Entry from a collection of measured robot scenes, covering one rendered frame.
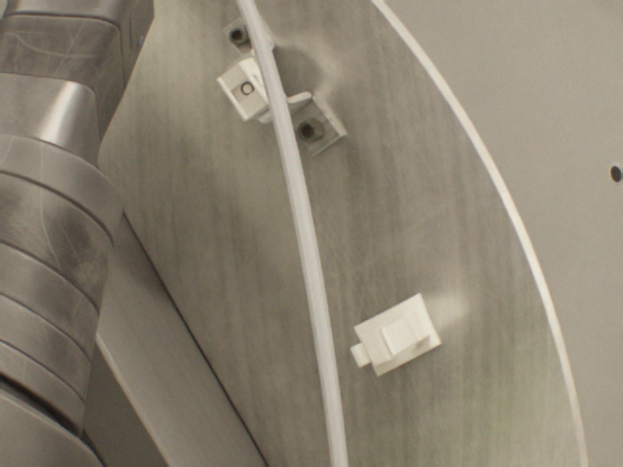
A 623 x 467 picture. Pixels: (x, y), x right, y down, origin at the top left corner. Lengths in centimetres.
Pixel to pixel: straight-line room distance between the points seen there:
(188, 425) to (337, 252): 6
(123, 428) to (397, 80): 12
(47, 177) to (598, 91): 17
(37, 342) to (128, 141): 15
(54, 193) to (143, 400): 11
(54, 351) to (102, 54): 8
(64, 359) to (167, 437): 10
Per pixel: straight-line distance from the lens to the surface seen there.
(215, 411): 107
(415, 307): 104
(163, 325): 106
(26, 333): 93
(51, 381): 94
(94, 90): 96
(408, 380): 104
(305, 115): 104
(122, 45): 98
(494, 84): 102
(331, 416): 102
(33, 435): 92
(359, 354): 104
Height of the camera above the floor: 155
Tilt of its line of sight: 10 degrees down
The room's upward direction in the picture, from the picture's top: 6 degrees counter-clockwise
